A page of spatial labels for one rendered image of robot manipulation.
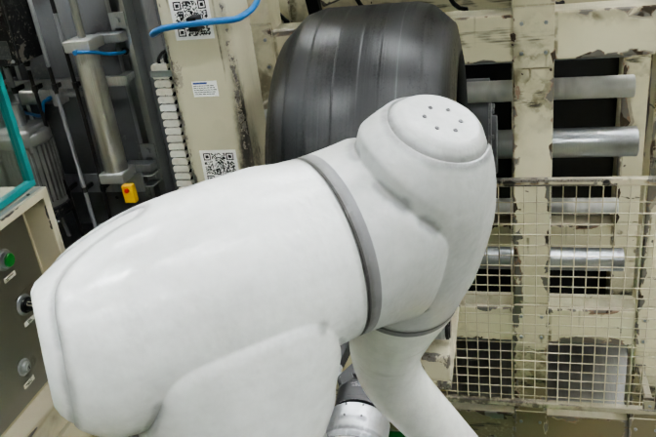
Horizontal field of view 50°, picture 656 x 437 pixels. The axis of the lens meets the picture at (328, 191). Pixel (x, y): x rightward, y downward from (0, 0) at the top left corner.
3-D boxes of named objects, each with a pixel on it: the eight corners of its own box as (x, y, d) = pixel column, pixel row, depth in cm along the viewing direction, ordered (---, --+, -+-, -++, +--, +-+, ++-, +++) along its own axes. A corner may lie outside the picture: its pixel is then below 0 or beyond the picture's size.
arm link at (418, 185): (414, 207, 64) (279, 255, 59) (455, 40, 51) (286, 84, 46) (502, 317, 57) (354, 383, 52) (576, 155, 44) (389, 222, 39)
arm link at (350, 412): (315, 431, 96) (324, 394, 100) (327, 466, 101) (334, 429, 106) (382, 436, 94) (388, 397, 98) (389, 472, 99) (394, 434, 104)
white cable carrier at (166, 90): (197, 280, 153) (149, 64, 133) (206, 267, 157) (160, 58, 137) (217, 280, 152) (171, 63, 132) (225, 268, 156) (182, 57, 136)
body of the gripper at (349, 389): (386, 402, 98) (392, 348, 105) (326, 399, 100) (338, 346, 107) (391, 432, 103) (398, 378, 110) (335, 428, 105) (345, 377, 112)
